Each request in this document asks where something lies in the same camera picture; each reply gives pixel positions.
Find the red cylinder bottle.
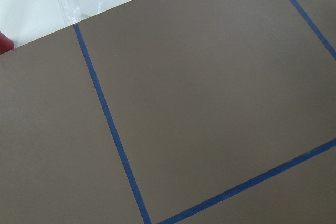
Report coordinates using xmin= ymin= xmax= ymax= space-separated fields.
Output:
xmin=0 ymin=32 xmax=15 ymax=55

